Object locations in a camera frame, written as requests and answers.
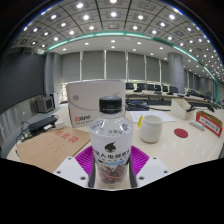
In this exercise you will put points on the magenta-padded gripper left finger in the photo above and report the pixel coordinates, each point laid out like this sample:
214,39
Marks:
71,170

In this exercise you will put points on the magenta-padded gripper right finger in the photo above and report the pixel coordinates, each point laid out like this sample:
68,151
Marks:
151,170

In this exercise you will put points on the clear bottle with black cap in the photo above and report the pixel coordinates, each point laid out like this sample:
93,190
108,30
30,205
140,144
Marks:
111,136

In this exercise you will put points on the flat brown cardboard sheet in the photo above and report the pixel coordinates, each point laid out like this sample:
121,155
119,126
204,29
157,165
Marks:
50,148

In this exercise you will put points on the white cup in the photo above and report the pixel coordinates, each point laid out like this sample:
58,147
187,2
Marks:
151,130

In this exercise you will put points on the flat round red coaster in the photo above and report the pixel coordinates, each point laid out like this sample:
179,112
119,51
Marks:
181,133

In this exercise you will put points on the black power adapter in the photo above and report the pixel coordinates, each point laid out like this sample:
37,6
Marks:
41,124

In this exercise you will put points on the black desk device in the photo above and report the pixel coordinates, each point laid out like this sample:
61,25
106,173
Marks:
137,106

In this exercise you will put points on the grey box monitor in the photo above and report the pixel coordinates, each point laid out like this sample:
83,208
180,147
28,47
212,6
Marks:
45,104

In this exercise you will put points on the white carton box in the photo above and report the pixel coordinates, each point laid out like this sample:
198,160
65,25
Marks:
85,100

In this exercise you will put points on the open red-sided cardboard box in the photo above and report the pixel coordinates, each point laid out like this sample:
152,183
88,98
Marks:
209,124

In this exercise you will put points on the long curved conference desk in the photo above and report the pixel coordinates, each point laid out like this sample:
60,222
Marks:
160,96

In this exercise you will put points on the row of black office chairs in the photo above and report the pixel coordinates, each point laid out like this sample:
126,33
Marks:
156,87

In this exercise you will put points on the ceiling lights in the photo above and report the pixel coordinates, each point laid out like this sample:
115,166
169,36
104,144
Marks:
113,15

